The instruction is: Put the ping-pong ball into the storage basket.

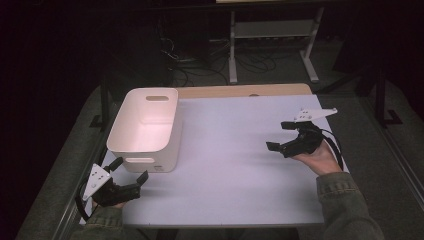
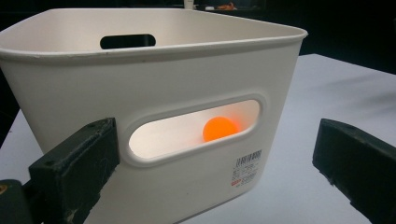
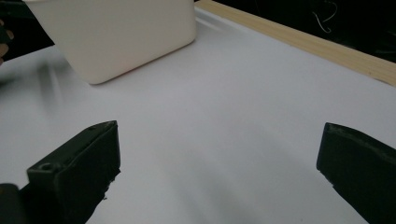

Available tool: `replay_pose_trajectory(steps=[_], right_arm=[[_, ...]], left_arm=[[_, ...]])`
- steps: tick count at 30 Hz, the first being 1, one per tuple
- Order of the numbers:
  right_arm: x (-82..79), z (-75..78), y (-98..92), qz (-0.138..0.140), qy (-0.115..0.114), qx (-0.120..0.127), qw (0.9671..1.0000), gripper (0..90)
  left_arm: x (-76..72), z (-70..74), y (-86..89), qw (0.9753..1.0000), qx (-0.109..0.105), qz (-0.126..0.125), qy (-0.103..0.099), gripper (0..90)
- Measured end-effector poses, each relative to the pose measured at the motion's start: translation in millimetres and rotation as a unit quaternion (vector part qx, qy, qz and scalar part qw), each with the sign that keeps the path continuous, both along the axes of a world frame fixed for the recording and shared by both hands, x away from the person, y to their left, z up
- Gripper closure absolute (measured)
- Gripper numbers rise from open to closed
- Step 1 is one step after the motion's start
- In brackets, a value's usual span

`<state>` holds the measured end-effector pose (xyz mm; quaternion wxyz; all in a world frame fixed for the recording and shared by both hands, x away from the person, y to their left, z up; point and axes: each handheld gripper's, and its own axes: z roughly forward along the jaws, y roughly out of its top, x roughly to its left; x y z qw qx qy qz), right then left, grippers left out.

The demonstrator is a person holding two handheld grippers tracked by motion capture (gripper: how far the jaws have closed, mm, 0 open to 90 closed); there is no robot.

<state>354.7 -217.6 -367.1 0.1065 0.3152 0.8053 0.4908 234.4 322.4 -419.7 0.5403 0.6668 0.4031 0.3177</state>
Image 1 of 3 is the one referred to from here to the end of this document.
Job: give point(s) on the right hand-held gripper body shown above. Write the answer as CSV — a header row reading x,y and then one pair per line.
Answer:
x,y
305,143

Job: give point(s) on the white plastic basket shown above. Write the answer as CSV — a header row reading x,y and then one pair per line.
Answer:
x,y
146,133

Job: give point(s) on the person's left hand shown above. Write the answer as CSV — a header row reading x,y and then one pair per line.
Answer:
x,y
116,206

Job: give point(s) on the black metal stand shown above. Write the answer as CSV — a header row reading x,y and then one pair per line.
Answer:
x,y
380,96

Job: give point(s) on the metal floor rail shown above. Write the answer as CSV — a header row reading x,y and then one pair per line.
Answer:
x,y
71,206
400,163

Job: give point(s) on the white metal desk frame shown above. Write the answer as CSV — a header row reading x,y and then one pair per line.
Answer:
x,y
273,29

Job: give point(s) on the person's right hand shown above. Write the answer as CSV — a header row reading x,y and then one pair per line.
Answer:
x,y
321,161

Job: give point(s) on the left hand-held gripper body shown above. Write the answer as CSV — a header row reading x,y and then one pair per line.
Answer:
x,y
116,195

